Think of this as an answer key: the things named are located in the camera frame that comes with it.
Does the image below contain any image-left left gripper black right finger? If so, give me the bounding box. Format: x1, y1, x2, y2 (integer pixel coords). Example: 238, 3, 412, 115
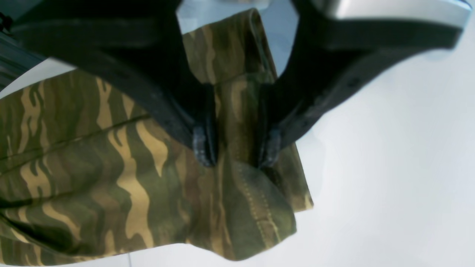
258, 0, 468, 167

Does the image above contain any camouflage T-shirt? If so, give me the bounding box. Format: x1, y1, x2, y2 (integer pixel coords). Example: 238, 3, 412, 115
0, 9, 313, 266

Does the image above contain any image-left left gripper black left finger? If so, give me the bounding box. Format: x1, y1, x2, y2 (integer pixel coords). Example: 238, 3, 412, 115
9, 0, 218, 167

